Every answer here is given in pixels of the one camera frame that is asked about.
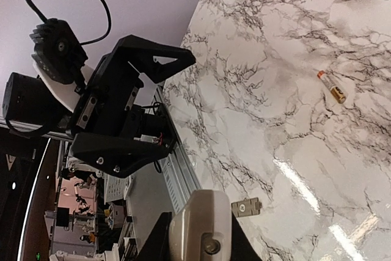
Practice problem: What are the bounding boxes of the gold black battery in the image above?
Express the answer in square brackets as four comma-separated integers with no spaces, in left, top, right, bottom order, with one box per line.
[317,70,346,104]

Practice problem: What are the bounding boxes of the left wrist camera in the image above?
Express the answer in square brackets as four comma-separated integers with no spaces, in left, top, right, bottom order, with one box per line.
[30,18,87,89]

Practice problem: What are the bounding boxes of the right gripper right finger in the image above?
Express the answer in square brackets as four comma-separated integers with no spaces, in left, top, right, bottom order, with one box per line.
[230,214,262,261]

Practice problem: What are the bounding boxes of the grey battery cover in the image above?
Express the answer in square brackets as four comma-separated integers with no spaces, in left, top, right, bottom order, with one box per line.
[231,197,263,218]

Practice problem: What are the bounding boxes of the front aluminium rail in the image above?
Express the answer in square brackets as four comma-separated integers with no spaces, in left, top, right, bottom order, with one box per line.
[11,86,200,214]

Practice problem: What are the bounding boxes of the grey remote control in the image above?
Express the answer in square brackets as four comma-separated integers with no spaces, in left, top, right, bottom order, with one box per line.
[169,189,232,261]

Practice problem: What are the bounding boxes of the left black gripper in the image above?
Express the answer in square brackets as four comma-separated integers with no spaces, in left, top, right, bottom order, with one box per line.
[68,35,196,178]

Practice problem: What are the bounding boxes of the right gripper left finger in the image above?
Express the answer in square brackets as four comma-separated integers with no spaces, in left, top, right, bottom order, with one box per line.
[135,212,172,261]

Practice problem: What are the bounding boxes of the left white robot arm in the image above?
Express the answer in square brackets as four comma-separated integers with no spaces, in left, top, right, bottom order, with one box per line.
[2,35,196,178]

